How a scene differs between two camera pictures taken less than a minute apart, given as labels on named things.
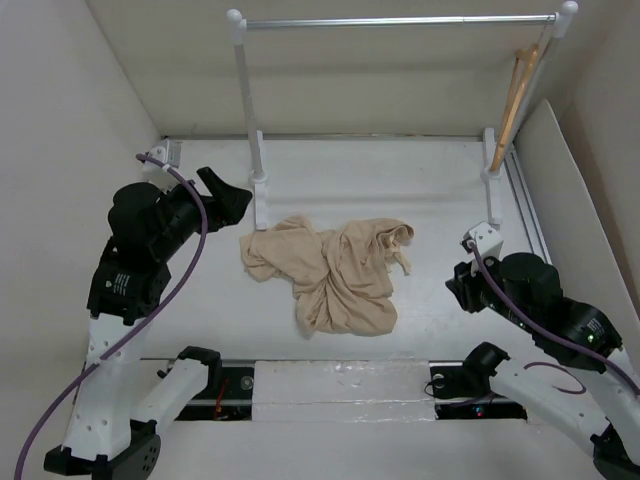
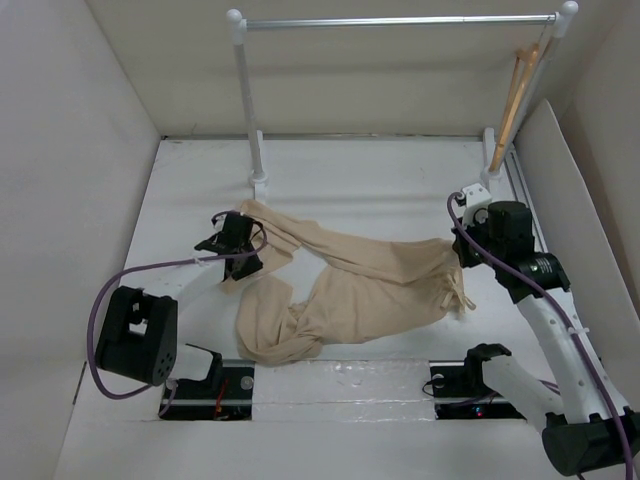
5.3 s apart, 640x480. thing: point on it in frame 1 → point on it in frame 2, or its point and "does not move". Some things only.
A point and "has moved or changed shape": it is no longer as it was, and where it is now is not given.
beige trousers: [340, 278] has moved or changed shape
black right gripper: [463, 284] → [459, 246]
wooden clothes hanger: [522, 73] does not move
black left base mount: [232, 402] does not move
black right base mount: [458, 397] does not move
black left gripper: [227, 203] → [252, 266]
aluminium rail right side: [522, 191] does not move
